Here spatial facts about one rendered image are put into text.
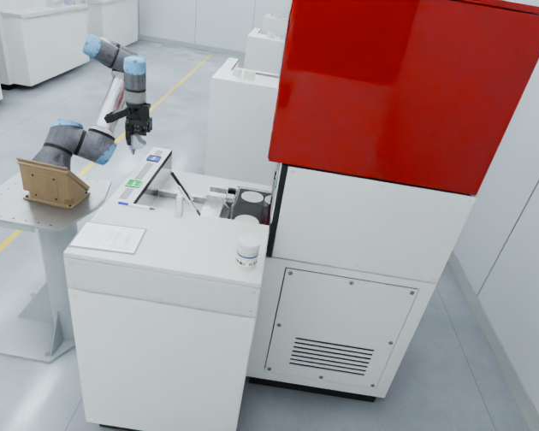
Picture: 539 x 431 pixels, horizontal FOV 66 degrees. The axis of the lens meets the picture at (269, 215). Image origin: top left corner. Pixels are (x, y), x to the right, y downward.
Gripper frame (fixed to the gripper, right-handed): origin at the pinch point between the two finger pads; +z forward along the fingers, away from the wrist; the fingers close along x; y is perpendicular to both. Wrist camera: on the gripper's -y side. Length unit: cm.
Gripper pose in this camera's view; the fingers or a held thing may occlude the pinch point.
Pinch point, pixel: (131, 150)
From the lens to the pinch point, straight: 174.8
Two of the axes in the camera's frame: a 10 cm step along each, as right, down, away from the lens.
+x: 0.7, -5.1, 8.6
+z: -1.4, 8.5, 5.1
